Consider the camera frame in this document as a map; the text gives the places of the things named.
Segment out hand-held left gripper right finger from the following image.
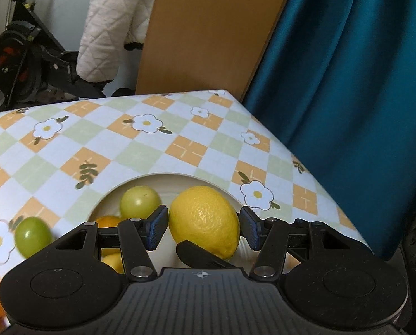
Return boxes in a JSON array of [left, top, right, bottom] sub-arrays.
[[240, 207, 379, 282]]

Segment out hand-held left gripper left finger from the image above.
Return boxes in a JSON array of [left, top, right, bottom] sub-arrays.
[[30, 205, 169, 282]]

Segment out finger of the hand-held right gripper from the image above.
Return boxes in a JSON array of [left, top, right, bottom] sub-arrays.
[[176, 240, 237, 270]]

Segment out green round fruit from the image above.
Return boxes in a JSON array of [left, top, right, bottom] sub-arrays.
[[120, 186, 161, 221], [15, 217, 54, 258]]

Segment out yellow lemon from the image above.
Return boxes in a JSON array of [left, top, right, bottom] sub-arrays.
[[169, 186, 241, 262], [101, 251, 125, 275]]

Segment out beige round plate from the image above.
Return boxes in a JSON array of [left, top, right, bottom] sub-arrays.
[[88, 173, 251, 277]]

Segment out dull greenish orange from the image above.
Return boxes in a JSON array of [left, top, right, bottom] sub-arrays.
[[95, 215, 123, 252]]

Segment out checkered floral tablecloth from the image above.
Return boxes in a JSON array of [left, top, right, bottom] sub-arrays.
[[0, 90, 377, 326]]

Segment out teal curtain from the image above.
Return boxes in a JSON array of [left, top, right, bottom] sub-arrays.
[[243, 0, 416, 263]]

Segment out tan wooden board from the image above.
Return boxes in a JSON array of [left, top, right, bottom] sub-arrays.
[[135, 0, 300, 104]]

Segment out white quilted blanket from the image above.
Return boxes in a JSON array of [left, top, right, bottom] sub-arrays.
[[76, 0, 161, 85]]

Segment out black exercise bike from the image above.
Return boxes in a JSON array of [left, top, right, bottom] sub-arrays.
[[0, 0, 146, 108]]

